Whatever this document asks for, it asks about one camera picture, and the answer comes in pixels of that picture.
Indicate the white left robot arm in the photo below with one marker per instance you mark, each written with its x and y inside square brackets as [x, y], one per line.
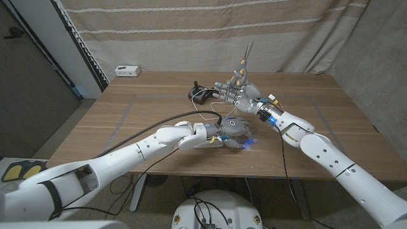
[127, 156]

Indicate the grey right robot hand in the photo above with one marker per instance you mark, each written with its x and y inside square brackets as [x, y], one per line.
[251, 97]

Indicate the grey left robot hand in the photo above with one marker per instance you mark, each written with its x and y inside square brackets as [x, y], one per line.
[233, 127]

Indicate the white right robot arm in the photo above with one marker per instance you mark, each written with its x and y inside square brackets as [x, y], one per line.
[337, 165]

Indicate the beige striped curtain backdrop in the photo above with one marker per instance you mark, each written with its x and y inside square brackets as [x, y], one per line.
[206, 31]

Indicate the clear plastic bag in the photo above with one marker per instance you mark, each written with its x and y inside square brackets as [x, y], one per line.
[239, 115]

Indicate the black zigzag frame strip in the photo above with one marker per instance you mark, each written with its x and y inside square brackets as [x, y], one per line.
[81, 47]

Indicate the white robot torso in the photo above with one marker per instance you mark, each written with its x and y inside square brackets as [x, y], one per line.
[219, 206]

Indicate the white table leg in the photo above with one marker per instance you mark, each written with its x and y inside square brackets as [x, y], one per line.
[137, 192]
[300, 200]

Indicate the black round floor object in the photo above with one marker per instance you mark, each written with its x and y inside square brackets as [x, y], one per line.
[155, 180]

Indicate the white power strip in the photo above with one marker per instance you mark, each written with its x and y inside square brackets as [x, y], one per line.
[127, 71]

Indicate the silver power bank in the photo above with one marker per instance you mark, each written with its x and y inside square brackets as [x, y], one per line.
[210, 145]

